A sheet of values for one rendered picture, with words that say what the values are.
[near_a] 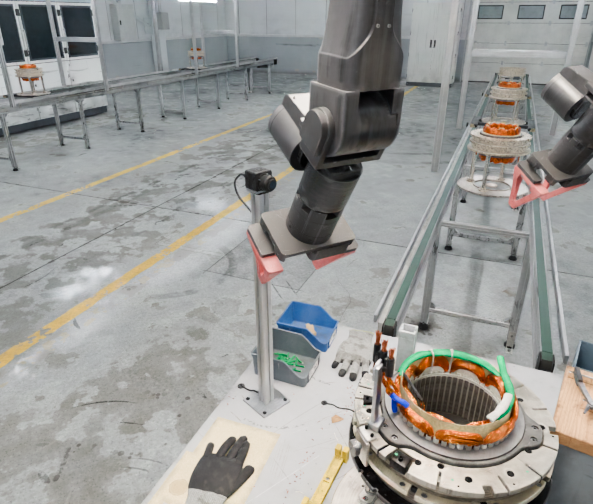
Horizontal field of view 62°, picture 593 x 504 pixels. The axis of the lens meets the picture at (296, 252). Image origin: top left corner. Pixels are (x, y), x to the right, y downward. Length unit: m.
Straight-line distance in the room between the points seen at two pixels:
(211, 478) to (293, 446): 0.20
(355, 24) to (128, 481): 2.05
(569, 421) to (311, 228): 0.61
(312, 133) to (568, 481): 0.78
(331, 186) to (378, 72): 0.12
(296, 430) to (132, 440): 1.28
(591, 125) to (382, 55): 0.49
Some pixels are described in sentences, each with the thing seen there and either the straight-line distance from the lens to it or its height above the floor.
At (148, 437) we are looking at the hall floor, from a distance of 2.42.
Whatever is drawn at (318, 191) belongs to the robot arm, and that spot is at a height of 1.52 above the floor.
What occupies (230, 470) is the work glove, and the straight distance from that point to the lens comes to 1.17.
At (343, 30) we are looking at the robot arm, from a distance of 0.46.
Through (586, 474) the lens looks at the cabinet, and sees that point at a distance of 1.02.
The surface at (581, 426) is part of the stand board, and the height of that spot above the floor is 1.06.
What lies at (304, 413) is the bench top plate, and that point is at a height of 0.78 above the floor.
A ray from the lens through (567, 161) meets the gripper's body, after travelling 0.91.
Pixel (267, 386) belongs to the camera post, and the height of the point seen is 0.84.
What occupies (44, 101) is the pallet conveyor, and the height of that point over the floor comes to 0.73.
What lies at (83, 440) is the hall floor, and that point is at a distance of 2.50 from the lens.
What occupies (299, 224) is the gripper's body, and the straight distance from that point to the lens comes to 0.55.
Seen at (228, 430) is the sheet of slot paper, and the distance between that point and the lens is 1.28.
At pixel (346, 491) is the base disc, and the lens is 1.13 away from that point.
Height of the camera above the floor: 1.68
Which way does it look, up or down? 26 degrees down
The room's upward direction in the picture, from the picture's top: straight up
